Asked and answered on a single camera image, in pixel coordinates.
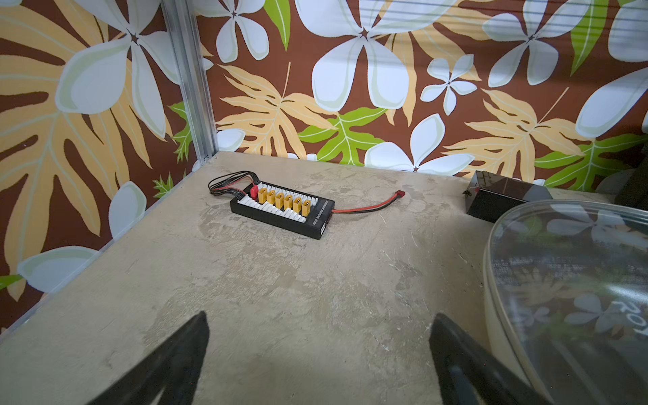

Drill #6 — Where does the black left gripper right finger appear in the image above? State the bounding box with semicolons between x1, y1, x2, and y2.
429;313;548;404

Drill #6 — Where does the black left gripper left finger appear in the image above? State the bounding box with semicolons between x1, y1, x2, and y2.
90;312;210;404

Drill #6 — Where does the glass pot lid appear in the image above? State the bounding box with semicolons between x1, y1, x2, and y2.
484;200;647;404

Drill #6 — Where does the small black box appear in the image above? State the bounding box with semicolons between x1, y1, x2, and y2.
463;170;553;223

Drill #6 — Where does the black parallel charging board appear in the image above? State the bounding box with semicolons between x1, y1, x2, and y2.
229;182;335;240

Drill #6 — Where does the red black power cable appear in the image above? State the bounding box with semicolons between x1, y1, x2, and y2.
331;189;407;214

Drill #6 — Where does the aluminium frame post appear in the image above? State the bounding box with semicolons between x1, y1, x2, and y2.
161;0;218;165

